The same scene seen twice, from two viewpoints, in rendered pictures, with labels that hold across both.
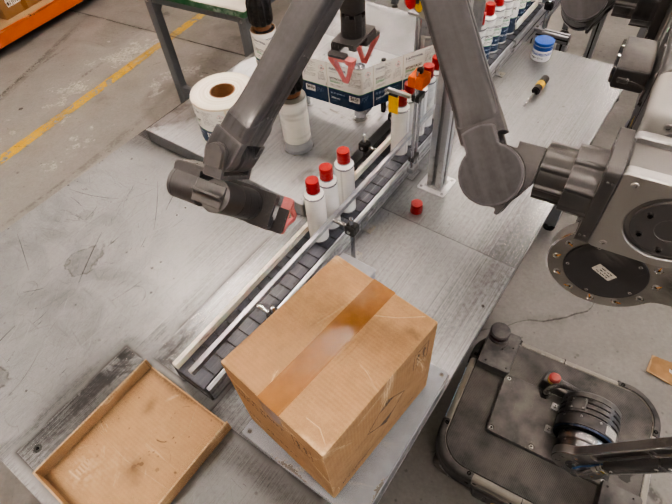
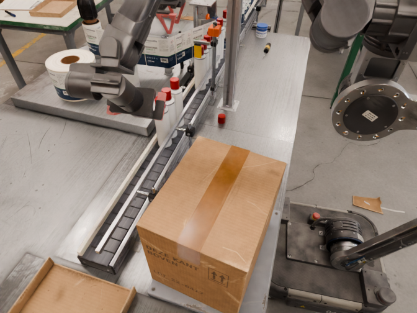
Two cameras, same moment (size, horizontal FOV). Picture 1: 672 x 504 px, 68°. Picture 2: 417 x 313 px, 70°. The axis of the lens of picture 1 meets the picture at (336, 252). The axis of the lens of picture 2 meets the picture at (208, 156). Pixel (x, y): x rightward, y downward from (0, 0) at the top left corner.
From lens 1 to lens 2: 0.32 m
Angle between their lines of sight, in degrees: 16
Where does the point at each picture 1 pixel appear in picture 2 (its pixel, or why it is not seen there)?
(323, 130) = (146, 82)
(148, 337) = (45, 241)
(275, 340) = (175, 199)
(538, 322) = (289, 191)
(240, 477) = not seen: outside the picture
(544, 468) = (327, 272)
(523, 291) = not seen: hidden behind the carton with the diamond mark
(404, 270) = not seen: hidden behind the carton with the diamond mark
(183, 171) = (79, 71)
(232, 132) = (123, 28)
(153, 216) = (28, 154)
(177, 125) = (35, 91)
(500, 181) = (353, 17)
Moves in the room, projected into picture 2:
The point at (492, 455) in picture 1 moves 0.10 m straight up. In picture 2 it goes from (295, 273) to (300, 264)
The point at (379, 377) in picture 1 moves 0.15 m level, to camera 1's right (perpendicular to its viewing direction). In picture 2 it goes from (264, 205) to (321, 185)
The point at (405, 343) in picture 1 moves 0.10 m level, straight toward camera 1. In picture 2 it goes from (272, 179) to (285, 217)
